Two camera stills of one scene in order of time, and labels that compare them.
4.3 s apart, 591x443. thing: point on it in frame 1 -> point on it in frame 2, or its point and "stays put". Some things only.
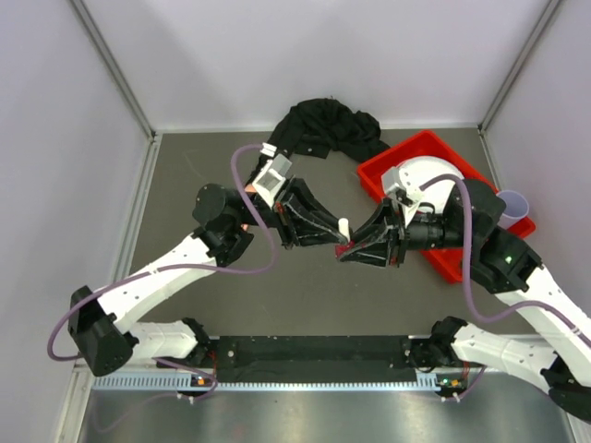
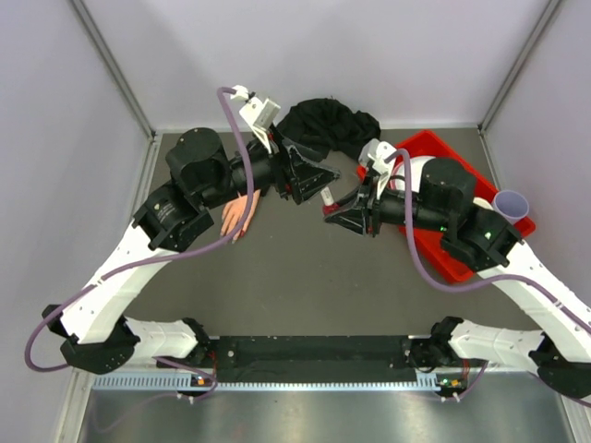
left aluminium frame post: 125,85 stays put
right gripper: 390,221 -> 364,220
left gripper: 300,221 -> 295,181
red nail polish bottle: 342,248 -> 330,209
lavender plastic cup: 515,210 stays put
